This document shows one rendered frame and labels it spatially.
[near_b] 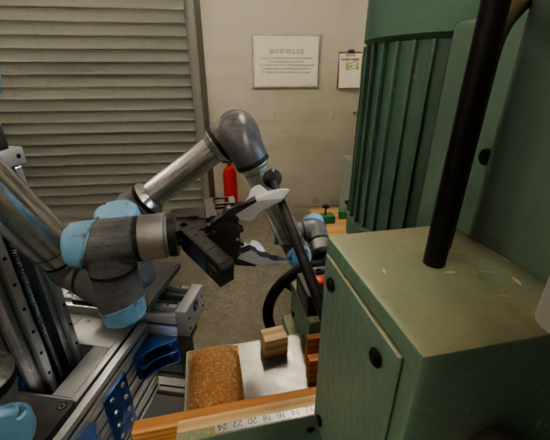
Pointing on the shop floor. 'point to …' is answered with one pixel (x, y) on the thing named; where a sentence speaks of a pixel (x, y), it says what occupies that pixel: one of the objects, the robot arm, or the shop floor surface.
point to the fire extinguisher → (230, 181)
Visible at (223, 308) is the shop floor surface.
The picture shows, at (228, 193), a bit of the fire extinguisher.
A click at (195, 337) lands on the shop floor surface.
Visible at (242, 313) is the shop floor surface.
